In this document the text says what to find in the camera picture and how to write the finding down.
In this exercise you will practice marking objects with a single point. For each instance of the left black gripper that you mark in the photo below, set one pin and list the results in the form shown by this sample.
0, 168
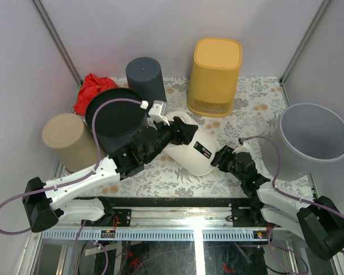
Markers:
184, 133

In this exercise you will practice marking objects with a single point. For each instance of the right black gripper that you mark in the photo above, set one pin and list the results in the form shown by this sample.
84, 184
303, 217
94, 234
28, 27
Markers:
221, 157

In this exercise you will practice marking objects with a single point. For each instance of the cream white bin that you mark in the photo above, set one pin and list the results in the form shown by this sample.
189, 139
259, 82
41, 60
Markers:
197, 156

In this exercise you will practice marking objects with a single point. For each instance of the yellow mesh basket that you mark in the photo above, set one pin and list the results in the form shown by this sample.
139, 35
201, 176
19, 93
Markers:
214, 76

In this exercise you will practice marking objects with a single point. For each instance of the large dark navy bin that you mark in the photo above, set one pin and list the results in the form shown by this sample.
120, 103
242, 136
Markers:
118, 122

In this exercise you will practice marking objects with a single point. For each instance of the slate blue tapered bin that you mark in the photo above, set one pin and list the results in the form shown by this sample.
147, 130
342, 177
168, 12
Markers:
144, 76

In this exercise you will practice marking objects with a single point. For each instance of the translucent grey bin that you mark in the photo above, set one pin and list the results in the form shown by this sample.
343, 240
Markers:
308, 137

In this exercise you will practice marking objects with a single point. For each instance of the beige bin with black rim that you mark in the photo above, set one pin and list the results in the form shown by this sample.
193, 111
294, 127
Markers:
71, 141

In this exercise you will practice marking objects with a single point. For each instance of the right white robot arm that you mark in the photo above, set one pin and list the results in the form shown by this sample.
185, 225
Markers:
313, 220

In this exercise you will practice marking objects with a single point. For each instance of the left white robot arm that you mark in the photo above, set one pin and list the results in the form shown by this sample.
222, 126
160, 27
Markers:
48, 203

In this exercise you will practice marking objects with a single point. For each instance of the floral patterned table mat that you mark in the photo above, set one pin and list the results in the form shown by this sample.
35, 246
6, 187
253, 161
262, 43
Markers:
257, 105

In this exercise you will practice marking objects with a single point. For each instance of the crumpled red cloth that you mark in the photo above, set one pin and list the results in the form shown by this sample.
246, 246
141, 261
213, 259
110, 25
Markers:
91, 87

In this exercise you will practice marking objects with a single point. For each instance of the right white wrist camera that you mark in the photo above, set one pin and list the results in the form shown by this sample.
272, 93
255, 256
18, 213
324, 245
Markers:
244, 146

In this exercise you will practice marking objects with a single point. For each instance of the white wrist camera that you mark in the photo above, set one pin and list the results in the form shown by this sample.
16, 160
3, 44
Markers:
244, 146
156, 111

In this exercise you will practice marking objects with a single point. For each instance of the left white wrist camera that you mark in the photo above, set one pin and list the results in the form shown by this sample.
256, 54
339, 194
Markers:
156, 111

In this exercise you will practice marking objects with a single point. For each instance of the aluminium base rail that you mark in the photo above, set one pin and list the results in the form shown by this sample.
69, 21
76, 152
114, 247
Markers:
216, 223

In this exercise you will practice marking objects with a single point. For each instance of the right aluminium frame post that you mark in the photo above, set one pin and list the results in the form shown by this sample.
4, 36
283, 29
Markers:
320, 13

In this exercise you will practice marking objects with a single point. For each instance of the aluminium frame post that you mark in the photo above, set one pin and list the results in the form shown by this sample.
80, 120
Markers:
320, 13
53, 34

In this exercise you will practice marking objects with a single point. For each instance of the left aluminium frame post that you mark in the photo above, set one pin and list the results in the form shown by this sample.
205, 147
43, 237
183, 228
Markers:
53, 34

